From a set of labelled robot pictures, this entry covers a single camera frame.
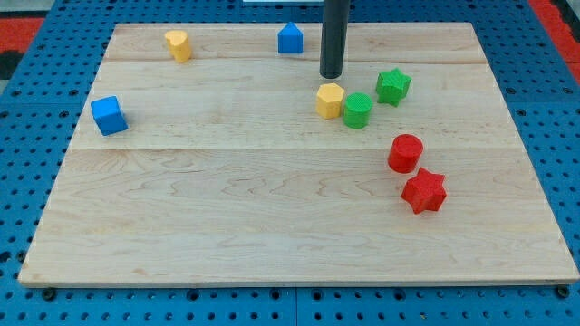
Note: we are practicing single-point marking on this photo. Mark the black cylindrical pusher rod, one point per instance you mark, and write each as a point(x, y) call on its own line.
point(333, 38)

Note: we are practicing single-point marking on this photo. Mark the green star block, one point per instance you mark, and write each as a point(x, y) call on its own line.
point(392, 86)

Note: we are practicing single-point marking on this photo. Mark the wooden board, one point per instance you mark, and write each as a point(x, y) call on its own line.
point(227, 176)

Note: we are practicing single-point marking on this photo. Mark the red star block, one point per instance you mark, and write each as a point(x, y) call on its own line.
point(425, 191)

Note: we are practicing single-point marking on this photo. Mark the blue pentagon house block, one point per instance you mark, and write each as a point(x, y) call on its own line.
point(290, 39)

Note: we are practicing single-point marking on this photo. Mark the yellow hexagon block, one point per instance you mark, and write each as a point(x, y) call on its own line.
point(329, 100)

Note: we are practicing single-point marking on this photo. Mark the green cylinder block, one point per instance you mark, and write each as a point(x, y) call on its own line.
point(357, 110)

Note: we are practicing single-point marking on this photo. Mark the red cylinder block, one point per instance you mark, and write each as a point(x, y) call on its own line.
point(405, 153)

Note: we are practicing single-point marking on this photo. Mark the yellow heart block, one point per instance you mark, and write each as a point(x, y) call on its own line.
point(178, 45)

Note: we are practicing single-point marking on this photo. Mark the blue cube block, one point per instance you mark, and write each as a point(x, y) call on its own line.
point(108, 115)

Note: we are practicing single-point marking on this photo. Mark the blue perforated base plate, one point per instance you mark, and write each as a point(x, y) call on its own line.
point(43, 101)

